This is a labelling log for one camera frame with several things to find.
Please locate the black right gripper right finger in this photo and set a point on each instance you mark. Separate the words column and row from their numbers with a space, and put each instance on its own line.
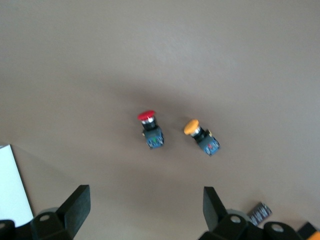
column 213, row 212

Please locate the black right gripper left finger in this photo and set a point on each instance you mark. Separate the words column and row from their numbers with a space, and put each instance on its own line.
column 76, row 207

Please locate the red mushroom push button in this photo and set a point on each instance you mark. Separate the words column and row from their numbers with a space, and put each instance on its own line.
column 153, row 137

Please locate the orange box with black base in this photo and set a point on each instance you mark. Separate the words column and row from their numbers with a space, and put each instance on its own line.
column 315, row 236

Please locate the yellow mushroom push button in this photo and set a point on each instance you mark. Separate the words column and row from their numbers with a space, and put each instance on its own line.
column 191, row 127

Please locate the white drawer cabinet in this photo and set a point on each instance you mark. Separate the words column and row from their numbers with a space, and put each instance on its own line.
column 12, row 187

